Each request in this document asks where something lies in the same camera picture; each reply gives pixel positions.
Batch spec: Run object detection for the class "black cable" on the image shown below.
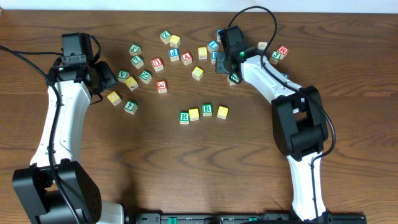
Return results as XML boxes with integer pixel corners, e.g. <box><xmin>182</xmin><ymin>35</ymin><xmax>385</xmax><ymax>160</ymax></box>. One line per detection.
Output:
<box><xmin>0</xmin><ymin>45</ymin><xmax>81</xmax><ymax>224</ymax></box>
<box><xmin>228</xmin><ymin>6</ymin><xmax>337</xmax><ymax>222</ymax></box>

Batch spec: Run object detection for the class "left black cable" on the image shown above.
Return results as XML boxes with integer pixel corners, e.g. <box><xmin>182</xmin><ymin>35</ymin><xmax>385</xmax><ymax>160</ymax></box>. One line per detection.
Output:
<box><xmin>0</xmin><ymin>45</ymin><xmax>81</xmax><ymax>224</ymax></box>

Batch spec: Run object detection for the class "yellow block far left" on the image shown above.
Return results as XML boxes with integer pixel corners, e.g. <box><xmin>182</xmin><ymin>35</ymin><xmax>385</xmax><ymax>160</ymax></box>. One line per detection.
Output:
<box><xmin>107</xmin><ymin>91</ymin><xmax>122</xmax><ymax>106</ymax></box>

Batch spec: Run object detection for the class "green V block left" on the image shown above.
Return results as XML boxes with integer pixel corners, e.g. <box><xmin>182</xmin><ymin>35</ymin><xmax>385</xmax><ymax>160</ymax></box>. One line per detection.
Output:
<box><xmin>118</xmin><ymin>70</ymin><xmax>130</xmax><ymax>83</ymax></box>

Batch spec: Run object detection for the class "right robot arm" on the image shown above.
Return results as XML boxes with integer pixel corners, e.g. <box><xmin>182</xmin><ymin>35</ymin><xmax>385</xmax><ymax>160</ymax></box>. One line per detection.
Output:
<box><xmin>216</xmin><ymin>47</ymin><xmax>335</xmax><ymax>221</ymax></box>

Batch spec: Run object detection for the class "red M block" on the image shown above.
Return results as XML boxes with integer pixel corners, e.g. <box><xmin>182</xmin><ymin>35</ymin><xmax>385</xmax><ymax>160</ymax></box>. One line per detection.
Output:
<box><xmin>277</xmin><ymin>45</ymin><xmax>289</xmax><ymax>60</ymax></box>

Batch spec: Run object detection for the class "yellow block centre top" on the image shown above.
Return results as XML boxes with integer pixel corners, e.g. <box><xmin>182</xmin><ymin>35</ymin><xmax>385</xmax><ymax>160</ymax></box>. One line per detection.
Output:
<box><xmin>198</xmin><ymin>47</ymin><xmax>208</xmax><ymax>60</ymax></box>

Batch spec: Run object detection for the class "blue L block lower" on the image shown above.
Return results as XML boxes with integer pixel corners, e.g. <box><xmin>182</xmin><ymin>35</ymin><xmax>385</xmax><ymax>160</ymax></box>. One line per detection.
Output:
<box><xmin>211</xmin><ymin>52</ymin><xmax>217</xmax><ymax>63</ymax></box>

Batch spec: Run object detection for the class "red A block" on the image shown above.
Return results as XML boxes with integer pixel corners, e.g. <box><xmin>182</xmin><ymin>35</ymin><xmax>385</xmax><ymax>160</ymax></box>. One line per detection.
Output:
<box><xmin>181</xmin><ymin>52</ymin><xmax>193</xmax><ymax>65</ymax></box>

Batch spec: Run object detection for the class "blue P block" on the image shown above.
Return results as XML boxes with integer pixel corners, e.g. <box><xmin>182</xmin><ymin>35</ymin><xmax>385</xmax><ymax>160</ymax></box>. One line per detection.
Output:
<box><xmin>169</xmin><ymin>48</ymin><xmax>180</xmax><ymax>62</ymax></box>

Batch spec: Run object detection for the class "green R block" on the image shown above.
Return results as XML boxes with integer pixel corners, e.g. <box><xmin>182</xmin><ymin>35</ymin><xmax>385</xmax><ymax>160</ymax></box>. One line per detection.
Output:
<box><xmin>179</xmin><ymin>112</ymin><xmax>190</xmax><ymax>124</ymax></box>

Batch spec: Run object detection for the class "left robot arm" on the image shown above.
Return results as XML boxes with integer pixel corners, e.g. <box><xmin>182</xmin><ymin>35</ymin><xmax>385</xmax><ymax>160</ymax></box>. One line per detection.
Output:
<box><xmin>12</xmin><ymin>61</ymin><xmax>129</xmax><ymax>223</ymax></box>

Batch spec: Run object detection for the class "red E block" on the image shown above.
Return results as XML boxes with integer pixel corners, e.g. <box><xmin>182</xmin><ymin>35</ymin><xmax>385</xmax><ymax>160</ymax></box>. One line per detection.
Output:
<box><xmin>157</xmin><ymin>80</ymin><xmax>167</xmax><ymax>93</ymax></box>

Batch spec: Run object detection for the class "green j block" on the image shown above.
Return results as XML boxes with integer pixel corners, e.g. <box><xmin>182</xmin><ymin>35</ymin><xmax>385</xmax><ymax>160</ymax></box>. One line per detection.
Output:
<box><xmin>129</xmin><ymin>44</ymin><xmax>142</xmax><ymax>56</ymax></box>
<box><xmin>269</xmin><ymin>51</ymin><xmax>281</xmax><ymax>65</ymax></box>

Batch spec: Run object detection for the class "yellow block beside V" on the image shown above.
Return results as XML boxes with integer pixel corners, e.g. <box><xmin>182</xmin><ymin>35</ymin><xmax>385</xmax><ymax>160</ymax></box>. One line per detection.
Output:
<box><xmin>125</xmin><ymin>77</ymin><xmax>139</xmax><ymax>91</ymax></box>

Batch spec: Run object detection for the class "green 4 block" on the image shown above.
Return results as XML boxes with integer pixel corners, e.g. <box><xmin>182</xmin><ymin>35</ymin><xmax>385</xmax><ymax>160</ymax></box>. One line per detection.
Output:
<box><xmin>124</xmin><ymin>101</ymin><xmax>137</xmax><ymax>114</ymax></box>

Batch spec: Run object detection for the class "green L block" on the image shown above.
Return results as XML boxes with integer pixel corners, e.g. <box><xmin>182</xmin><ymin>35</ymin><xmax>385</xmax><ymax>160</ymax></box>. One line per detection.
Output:
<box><xmin>131</xmin><ymin>55</ymin><xmax>144</xmax><ymax>69</ymax></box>

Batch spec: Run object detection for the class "yellow O block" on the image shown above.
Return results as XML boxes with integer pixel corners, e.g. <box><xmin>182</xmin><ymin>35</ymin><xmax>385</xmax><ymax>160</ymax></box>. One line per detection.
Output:
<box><xmin>188</xmin><ymin>108</ymin><xmax>200</xmax><ymax>121</ymax></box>
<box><xmin>217</xmin><ymin>106</ymin><xmax>229</xmax><ymax>119</ymax></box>

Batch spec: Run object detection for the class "blue L block upper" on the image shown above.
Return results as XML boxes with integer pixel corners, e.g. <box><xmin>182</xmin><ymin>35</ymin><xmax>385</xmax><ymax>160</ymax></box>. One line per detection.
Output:
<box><xmin>207</xmin><ymin>40</ymin><xmax>220</xmax><ymax>53</ymax></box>

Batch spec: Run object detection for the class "green J block right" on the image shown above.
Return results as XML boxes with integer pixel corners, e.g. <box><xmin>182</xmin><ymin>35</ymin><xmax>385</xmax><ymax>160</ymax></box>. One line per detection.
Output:
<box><xmin>269</xmin><ymin>51</ymin><xmax>281</xmax><ymax>65</ymax></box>

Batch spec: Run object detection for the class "green J block left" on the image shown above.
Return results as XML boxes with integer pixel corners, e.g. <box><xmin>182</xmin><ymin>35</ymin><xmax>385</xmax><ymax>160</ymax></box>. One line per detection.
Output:
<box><xmin>129</xmin><ymin>44</ymin><xmax>142</xmax><ymax>56</ymax></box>

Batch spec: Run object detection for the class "green V block right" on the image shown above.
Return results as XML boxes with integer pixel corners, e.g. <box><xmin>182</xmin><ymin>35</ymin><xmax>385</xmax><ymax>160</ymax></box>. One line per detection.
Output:
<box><xmin>227</xmin><ymin>73</ymin><xmax>239</xmax><ymax>86</ymax></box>

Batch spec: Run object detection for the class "green B block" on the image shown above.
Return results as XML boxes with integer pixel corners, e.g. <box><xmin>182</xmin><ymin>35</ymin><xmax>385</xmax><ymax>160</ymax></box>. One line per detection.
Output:
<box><xmin>202</xmin><ymin>104</ymin><xmax>213</xmax><ymax>116</ymax></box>

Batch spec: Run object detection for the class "blue X block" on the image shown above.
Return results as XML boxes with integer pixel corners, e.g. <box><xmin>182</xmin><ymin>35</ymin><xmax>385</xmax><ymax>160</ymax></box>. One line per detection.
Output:
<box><xmin>257</xmin><ymin>42</ymin><xmax>267</xmax><ymax>50</ymax></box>

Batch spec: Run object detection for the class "red U block left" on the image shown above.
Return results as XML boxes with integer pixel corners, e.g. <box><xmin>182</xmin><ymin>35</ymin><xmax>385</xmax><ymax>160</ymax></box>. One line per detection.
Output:
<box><xmin>151</xmin><ymin>57</ymin><xmax>164</xmax><ymax>72</ymax></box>

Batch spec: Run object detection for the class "green Z block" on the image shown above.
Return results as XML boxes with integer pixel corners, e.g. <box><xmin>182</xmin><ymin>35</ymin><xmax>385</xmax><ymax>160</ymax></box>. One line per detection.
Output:
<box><xmin>160</xmin><ymin>30</ymin><xmax>172</xmax><ymax>44</ymax></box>

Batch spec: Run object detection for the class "blue l block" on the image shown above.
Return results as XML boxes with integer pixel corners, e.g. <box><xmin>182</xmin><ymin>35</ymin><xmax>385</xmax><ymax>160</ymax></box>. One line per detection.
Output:
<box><xmin>211</xmin><ymin>52</ymin><xmax>217</xmax><ymax>63</ymax></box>
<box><xmin>207</xmin><ymin>40</ymin><xmax>220</xmax><ymax>53</ymax></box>

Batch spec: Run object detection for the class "right black cable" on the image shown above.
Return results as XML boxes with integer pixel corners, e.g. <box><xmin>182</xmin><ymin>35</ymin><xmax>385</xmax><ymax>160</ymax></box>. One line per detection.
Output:
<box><xmin>228</xmin><ymin>6</ymin><xmax>337</xmax><ymax>222</ymax></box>

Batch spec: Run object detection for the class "green v block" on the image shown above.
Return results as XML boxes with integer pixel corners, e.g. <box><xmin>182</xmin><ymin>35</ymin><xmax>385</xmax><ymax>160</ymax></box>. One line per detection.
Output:
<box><xmin>227</xmin><ymin>73</ymin><xmax>239</xmax><ymax>86</ymax></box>
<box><xmin>118</xmin><ymin>70</ymin><xmax>130</xmax><ymax>83</ymax></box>

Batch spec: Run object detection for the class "green N block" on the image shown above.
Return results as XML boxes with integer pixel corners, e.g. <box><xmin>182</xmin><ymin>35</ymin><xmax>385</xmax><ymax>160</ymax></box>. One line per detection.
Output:
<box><xmin>139</xmin><ymin>70</ymin><xmax>152</xmax><ymax>84</ymax></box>

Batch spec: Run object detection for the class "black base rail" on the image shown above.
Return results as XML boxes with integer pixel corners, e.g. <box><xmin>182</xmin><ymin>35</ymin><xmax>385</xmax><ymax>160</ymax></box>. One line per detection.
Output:
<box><xmin>123</xmin><ymin>212</ymin><xmax>368</xmax><ymax>224</ymax></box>

